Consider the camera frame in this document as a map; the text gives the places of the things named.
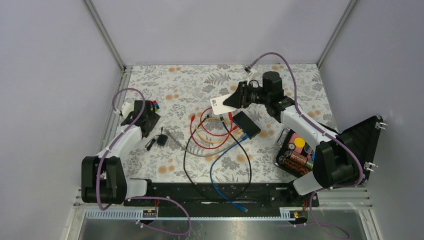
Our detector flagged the yellow cable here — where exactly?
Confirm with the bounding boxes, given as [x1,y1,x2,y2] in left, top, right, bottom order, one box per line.
[195,119,244,144]

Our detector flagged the colourful toy brick stack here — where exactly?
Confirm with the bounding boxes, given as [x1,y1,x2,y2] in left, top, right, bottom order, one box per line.
[150,100,160,113]

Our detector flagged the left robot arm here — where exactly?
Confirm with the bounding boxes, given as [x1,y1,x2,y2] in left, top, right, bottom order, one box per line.
[81,100,160,206]

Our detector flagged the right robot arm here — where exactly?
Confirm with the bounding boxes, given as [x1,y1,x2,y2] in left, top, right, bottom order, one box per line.
[222,71,364,206]

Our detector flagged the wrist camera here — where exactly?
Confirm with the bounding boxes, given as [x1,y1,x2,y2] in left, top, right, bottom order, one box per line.
[244,66,259,84]
[119,102,134,118]

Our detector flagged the black case with chips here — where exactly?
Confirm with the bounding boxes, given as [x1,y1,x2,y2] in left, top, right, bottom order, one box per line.
[274,114,388,186]

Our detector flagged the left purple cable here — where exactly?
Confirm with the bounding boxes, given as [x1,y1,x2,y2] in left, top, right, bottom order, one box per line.
[96,87,193,237]

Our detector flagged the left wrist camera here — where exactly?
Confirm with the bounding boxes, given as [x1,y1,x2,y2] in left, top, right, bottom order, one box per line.
[119,102,134,118]

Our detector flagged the floral table mat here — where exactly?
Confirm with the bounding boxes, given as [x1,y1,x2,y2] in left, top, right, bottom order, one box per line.
[103,63,339,184]

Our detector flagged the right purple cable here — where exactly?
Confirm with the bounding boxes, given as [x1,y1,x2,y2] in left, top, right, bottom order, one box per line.
[245,51,365,239]

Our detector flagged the black power adapter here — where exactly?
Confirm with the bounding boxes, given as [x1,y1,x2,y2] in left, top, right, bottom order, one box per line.
[145,127,169,151]

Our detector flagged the blue ethernet cable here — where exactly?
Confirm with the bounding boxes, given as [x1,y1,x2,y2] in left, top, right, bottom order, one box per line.
[209,135,249,213]

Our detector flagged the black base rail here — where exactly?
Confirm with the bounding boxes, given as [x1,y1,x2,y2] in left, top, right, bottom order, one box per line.
[124,182,319,219]

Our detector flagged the grey ethernet cable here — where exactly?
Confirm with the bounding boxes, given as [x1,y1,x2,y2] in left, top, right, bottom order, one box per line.
[164,129,238,158]

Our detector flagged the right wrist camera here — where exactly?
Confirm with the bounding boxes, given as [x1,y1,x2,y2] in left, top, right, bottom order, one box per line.
[244,66,259,84]

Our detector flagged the purple cable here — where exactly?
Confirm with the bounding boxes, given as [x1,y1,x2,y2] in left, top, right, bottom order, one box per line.
[96,87,193,237]
[245,51,365,239]

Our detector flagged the white small switch box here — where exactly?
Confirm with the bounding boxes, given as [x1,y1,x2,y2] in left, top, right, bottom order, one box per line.
[210,93,237,115]

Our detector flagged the black network switch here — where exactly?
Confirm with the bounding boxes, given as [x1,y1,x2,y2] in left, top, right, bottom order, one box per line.
[232,111,261,139]

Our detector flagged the red ethernet cable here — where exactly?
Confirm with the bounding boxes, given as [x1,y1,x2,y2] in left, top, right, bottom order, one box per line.
[189,111,238,151]
[199,106,239,138]

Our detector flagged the black cable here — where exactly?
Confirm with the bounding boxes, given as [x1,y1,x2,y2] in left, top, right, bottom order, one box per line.
[183,114,253,200]

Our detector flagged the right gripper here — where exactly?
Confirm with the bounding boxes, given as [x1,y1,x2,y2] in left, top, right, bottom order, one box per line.
[223,81,270,109]

